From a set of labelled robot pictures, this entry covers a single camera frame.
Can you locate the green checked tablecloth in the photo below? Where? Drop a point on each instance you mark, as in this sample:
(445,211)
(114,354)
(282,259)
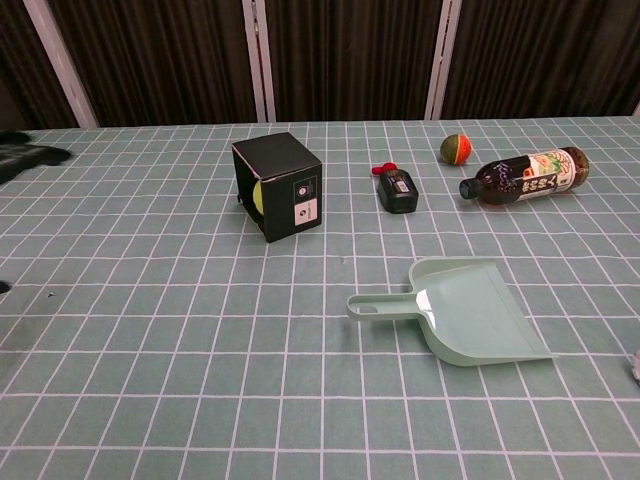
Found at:
(300,400)

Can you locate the yellow tennis ball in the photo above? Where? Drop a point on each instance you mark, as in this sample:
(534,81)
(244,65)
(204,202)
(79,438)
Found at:
(258,199)

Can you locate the black cardboard box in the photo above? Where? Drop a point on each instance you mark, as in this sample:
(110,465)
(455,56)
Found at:
(290,200)

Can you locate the green orange ball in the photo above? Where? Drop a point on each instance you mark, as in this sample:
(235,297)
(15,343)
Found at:
(455,149)

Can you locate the white blue canister bottle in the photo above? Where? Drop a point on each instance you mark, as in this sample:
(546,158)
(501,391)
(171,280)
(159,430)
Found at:
(634,369)

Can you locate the small black bottle red cap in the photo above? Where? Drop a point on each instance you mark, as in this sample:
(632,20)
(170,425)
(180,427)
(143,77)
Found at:
(397,192)

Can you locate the brown tea bottle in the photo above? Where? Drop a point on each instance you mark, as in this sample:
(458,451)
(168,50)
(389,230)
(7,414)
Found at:
(525,177)

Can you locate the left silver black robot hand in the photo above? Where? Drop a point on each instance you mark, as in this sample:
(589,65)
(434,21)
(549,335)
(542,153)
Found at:
(25,152)

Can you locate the mint green dustpan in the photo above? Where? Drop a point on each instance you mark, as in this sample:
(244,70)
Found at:
(470,315)

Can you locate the dark brown pleated curtain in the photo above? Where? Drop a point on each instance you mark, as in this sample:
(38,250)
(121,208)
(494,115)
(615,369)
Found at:
(550,60)
(20,75)
(165,60)
(350,60)

